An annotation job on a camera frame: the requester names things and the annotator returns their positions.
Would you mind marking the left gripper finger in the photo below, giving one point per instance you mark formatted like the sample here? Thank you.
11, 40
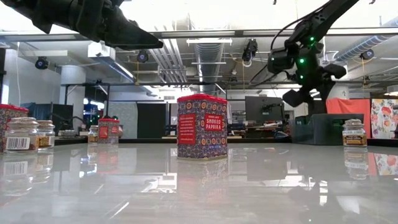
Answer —
130, 35

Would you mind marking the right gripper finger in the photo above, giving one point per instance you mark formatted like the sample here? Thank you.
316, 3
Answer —
335, 71
297, 98

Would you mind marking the glass spice jar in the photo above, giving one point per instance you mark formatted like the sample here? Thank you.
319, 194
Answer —
354, 133
93, 135
46, 135
21, 137

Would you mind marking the red smoked paprika tin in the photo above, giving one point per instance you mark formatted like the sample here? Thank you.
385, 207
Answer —
109, 132
9, 115
202, 127

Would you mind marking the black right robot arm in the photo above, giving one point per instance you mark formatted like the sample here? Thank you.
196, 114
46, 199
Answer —
329, 14

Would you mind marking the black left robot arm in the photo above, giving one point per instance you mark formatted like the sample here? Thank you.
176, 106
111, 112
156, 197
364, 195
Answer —
31, 12

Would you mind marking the black ceiling spotlight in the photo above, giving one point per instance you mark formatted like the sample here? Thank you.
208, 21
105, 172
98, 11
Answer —
41, 63
142, 56
367, 54

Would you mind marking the black computer monitor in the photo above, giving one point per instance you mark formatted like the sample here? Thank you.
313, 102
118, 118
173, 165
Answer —
264, 109

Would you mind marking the orange cloth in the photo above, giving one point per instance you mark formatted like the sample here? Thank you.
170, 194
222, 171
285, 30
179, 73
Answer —
348, 105

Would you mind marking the dark grey plastic bin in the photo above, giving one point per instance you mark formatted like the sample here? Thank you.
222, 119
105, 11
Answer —
326, 133

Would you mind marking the floral patterned cloth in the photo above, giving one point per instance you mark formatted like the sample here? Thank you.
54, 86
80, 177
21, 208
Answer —
384, 118

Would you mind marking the black partition panel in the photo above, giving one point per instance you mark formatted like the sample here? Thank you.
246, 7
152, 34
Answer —
151, 119

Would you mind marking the grey overhead beam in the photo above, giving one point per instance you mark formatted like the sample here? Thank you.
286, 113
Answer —
217, 32

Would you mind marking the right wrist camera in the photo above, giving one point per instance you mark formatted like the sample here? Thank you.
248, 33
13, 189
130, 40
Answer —
280, 60

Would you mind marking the silver ventilation duct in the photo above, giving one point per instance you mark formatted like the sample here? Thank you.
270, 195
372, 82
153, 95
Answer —
367, 43
209, 62

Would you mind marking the black background rack frame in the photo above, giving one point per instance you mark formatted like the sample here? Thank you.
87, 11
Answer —
124, 84

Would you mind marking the black ceiling camera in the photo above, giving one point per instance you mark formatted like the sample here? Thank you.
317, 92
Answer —
250, 49

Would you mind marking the black table frame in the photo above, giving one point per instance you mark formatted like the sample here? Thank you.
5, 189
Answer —
149, 140

